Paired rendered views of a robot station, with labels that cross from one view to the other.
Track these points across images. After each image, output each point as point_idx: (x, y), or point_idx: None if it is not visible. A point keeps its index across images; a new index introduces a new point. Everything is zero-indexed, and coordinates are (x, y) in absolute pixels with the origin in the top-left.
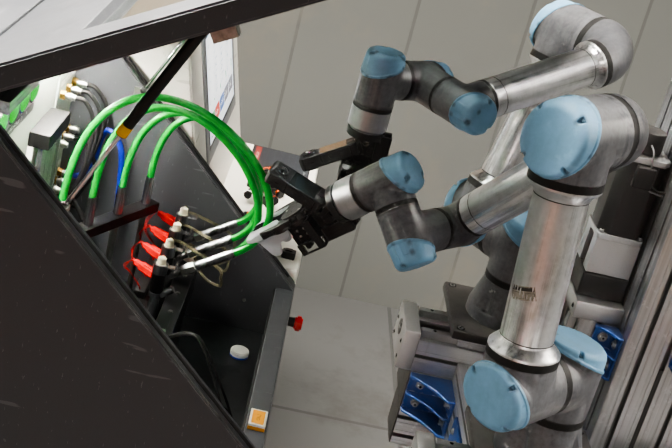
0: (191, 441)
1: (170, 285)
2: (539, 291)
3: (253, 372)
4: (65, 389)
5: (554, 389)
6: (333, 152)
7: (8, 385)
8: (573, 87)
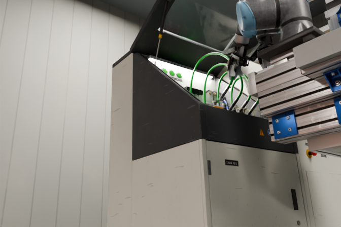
0: (181, 106)
1: None
2: None
3: None
4: (156, 110)
5: (264, 0)
6: (254, 48)
7: (146, 118)
8: None
